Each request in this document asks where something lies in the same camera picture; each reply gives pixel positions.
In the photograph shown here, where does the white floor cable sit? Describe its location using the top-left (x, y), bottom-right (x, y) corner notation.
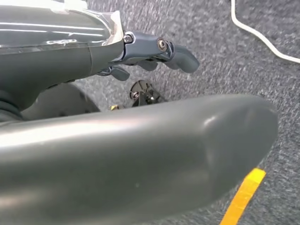
top-left (231, 0), bottom-right (300, 65)

